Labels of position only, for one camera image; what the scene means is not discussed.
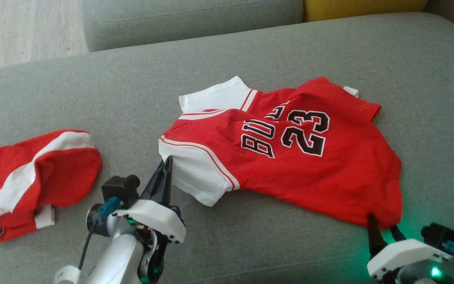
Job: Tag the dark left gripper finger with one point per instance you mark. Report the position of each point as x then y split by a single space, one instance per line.
167 185
154 185

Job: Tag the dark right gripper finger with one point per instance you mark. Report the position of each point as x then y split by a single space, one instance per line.
397 234
374 236

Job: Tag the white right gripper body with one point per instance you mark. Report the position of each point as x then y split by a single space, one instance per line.
404 254

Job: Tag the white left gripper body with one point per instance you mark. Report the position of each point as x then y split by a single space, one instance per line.
156 217

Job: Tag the red white basketball jersey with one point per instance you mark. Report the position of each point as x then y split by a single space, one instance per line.
329 177

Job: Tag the red white basketball shorts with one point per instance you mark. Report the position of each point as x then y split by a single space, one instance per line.
53 173

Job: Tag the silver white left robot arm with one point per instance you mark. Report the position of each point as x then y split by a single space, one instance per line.
112 256

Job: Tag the grey sofa seat cushion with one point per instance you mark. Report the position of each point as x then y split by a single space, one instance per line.
191 19

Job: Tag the wide yellow sofa backrest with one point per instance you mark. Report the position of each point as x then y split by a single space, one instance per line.
365 8

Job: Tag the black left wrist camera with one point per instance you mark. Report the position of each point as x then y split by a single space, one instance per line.
118 189

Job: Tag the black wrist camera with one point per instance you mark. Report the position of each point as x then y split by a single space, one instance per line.
440 234
118 189

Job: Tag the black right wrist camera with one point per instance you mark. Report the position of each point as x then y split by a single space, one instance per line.
440 234

